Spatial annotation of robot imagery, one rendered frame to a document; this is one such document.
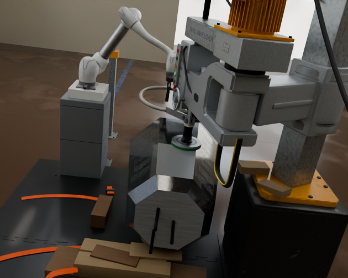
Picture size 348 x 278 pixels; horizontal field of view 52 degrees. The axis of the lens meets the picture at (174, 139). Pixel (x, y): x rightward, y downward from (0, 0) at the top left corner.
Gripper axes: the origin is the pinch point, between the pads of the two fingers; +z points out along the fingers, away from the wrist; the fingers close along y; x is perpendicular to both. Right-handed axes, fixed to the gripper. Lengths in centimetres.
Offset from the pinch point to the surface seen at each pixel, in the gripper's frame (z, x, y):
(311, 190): -7, 97, 127
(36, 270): 71, -72, 149
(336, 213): -5, 107, 144
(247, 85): -80, 32, 152
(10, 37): 158, -393, -574
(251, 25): -106, 28, 148
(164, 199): 0, 4, 146
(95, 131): 37, -62, 18
